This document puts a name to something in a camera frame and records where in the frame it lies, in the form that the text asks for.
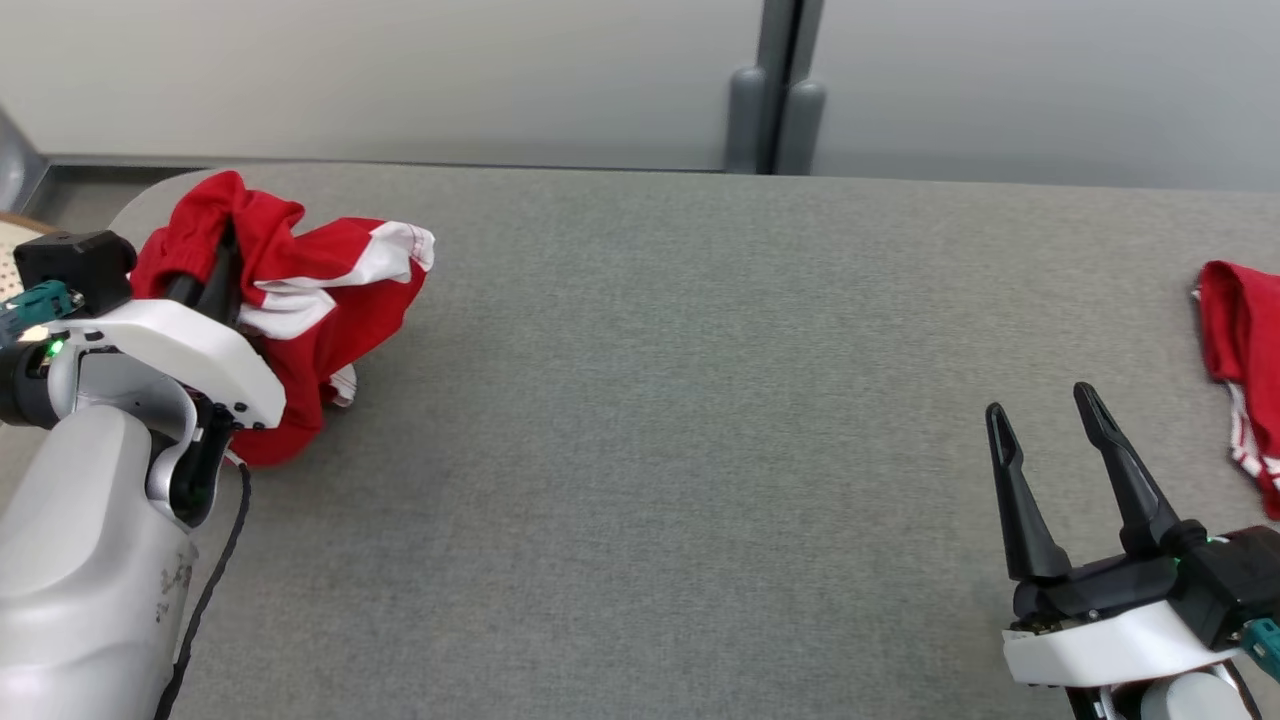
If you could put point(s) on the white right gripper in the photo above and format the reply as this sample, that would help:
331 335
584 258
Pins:
1110 630

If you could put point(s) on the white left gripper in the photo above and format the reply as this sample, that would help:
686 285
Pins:
190 345

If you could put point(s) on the red and white striped garment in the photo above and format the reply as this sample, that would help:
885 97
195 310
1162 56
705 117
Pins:
340 320

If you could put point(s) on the red shirt with white sleeves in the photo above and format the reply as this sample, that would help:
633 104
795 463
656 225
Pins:
1245 330

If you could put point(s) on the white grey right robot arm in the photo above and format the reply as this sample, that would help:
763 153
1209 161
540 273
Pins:
1180 700

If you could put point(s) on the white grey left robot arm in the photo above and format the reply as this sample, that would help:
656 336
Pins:
80 560

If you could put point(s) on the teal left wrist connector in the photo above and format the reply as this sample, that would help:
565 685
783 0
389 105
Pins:
35 305

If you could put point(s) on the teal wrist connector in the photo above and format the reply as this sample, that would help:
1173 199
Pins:
35 305
1265 645

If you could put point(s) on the white perforated laundry basket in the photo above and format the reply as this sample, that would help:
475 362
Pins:
12 260

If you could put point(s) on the grey rounded furniture edge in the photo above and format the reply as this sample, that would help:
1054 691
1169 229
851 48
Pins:
15 160

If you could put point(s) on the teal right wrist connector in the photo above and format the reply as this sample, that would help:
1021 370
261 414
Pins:
1265 645

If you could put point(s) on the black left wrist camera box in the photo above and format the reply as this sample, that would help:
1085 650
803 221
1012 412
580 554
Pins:
75 265

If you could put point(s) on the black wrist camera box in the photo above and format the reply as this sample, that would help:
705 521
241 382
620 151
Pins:
1235 580
75 265

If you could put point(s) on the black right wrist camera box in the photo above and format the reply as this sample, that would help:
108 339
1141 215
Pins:
1235 580

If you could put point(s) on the grey cylindrical post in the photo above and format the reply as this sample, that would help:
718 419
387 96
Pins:
800 130
745 120

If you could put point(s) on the grey vertical door frame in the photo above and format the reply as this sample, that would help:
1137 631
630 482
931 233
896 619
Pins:
785 50

